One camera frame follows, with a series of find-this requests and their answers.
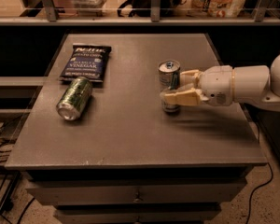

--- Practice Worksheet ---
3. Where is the grey metal shelf rail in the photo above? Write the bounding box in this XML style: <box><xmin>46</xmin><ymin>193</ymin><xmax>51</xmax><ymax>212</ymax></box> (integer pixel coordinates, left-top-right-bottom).
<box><xmin>0</xmin><ymin>0</ymin><xmax>280</xmax><ymax>26</ymax></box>

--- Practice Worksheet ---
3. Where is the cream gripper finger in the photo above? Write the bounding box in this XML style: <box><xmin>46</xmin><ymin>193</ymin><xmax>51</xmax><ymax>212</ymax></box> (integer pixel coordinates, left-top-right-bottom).
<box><xmin>160</xmin><ymin>88</ymin><xmax>208</xmax><ymax>106</ymax></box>
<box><xmin>180</xmin><ymin>69</ymin><xmax>202</xmax><ymax>86</ymax></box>

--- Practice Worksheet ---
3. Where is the black floor cables left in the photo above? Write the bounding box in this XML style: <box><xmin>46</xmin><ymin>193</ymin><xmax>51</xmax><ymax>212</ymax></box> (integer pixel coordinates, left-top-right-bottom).
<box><xmin>0</xmin><ymin>115</ymin><xmax>35</xmax><ymax>224</ymax></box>

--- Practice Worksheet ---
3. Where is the grey drawer cabinet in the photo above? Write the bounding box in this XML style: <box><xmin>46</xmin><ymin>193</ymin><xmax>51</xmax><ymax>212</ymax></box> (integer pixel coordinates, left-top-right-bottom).
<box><xmin>7</xmin><ymin>34</ymin><xmax>266</xmax><ymax>224</ymax></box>

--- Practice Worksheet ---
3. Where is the black floor cable right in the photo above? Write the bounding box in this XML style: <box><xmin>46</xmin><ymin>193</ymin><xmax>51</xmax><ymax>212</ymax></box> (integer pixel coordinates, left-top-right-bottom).
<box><xmin>245</xmin><ymin>121</ymin><xmax>274</xmax><ymax>224</ymax></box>

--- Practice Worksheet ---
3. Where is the drawer knob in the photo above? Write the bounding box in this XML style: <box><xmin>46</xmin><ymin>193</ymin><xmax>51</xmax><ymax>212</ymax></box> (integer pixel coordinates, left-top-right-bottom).
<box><xmin>133</xmin><ymin>192</ymin><xmax>143</xmax><ymax>203</ymax></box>

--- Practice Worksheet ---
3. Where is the blue vinegar chips bag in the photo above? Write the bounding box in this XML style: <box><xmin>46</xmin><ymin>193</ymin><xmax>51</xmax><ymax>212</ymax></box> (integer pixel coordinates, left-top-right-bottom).
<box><xmin>59</xmin><ymin>43</ymin><xmax>112</xmax><ymax>82</ymax></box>

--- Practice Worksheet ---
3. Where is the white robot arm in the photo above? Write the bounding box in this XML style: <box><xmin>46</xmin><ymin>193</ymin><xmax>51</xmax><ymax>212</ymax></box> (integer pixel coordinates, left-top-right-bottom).
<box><xmin>161</xmin><ymin>54</ymin><xmax>280</xmax><ymax>112</ymax></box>

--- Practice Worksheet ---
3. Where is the black bag on shelf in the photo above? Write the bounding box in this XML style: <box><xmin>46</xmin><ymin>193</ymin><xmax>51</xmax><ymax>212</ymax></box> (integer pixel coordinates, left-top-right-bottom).
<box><xmin>117</xmin><ymin>0</ymin><xmax>185</xmax><ymax>17</ymax></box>

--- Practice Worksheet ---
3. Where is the silver blue redbull can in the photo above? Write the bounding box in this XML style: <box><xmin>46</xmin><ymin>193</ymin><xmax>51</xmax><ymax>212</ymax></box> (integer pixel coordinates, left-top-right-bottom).
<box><xmin>158</xmin><ymin>60</ymin><xmax>180</xmax><ymax>113</ymax></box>

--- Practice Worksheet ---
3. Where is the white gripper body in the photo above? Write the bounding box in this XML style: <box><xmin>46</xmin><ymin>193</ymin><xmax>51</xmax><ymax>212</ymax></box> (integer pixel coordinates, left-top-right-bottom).
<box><xmin>199</xmin><ymin>65</ymin><xmax>232</xmax><ymax>106</ymax></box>

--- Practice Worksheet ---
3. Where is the green soda can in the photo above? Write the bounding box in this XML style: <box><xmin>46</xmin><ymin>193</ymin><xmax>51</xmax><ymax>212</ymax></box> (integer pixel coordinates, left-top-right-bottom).
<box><xmin>56</xmin><ymin>77</ymin><xmax>92</xmax><ymax>120</ymax></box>

